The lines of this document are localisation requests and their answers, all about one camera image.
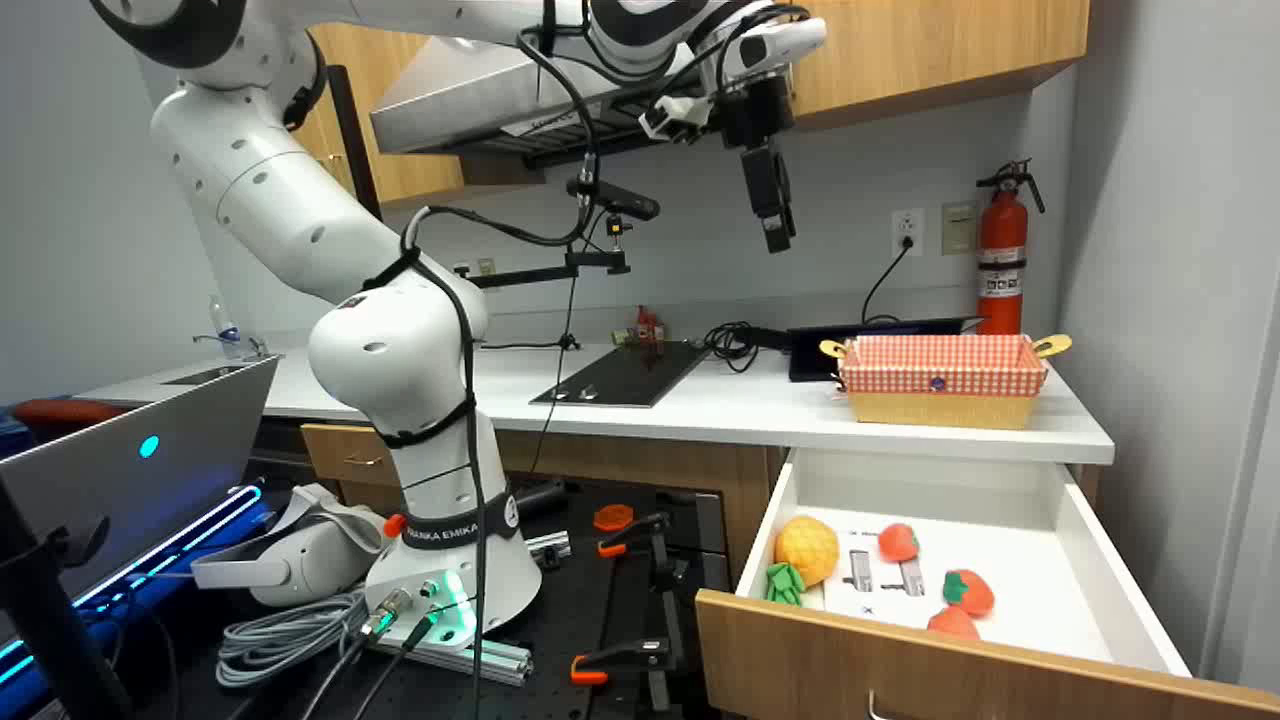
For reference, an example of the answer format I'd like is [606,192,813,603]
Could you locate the red checked basket yellow handles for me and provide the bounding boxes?
[817,330,1077,433]

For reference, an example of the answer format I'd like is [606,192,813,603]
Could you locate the yellow toy fruit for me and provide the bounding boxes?
[772,511,845,590]

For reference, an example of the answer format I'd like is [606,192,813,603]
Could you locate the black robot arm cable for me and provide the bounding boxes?
[397,4,813,720]

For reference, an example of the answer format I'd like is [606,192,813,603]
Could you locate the black cooktop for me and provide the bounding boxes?
[527,337,715,411]

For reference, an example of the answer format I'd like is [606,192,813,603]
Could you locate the grey coiled cable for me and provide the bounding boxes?
[214,590,372,695]

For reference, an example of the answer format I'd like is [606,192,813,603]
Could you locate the orange black bar clamp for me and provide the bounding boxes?
[590,492,736,631]
[569,634,693,720]

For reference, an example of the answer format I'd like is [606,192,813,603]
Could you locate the wooden base cabinet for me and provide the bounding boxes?
[298,419,792,590]

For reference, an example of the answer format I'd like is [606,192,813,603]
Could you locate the silver laptop with blue lights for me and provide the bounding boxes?
[0,350,290,695]

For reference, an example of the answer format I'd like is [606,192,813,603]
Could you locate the red toy with green leaf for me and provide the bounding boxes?
[940,564,1001,625]

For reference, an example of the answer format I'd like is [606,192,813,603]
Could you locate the steel sink basin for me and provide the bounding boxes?
[156,356,256,392]

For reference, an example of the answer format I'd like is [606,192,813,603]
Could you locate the beige switch plate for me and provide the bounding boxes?
[937,197,979,258]

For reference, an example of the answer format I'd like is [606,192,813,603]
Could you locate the red fire extinguisher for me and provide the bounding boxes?
[974,154,1054,337]

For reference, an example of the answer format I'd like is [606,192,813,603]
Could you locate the steel faucet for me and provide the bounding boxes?
[190,292,272,358]

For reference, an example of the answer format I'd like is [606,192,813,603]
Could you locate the black vertical pole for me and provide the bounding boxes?
[319,61,392,224]

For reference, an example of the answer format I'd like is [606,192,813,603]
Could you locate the white wall outlet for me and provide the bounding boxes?
[890,203,928,258]

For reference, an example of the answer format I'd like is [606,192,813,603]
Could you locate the small red figure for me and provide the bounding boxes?
[627,303,678,369]

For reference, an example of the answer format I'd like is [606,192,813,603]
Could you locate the robot base plate with plugs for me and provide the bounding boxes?
[358,583,536,690]

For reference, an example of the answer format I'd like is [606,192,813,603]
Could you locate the white VR headset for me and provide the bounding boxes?
[190,479,403,613]

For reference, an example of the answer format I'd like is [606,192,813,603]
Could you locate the orange toy piece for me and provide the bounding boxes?
[926,603,986,643]

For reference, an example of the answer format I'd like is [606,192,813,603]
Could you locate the black cable bundle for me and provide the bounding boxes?
[696,317,798,376]

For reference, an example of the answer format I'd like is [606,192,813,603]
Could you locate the red flat object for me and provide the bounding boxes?
[7,396,137,433]

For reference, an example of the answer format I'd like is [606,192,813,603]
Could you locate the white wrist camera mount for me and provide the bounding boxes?
[635,86,715,149]

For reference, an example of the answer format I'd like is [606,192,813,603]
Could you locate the black tripod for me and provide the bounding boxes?
[0,475,137,720]

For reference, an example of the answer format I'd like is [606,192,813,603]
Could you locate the wooden white drawer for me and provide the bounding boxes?
[693,449,1280,720]

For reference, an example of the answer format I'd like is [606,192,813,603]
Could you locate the black flat box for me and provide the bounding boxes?
[783,317,974,388]

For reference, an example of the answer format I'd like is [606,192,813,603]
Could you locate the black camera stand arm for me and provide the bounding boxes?
[470,243,634,350]

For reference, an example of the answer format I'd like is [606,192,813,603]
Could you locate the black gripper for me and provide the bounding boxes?
[720,74,800,256]

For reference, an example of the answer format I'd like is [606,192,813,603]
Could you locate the black stereo camera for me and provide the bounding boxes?
[565,173,663,224]

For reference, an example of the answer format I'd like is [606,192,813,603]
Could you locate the orange red toy fruit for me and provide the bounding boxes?
[874,519,926,568]

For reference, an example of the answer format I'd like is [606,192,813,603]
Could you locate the wooden wall cabinet with handle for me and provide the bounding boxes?
[290,18,472,213]

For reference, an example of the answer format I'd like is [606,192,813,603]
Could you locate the black power cord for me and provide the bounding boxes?
[858,235,915,330]

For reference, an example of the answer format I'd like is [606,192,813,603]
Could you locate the green toy vegetable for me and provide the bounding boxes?
[762,560,810,613]

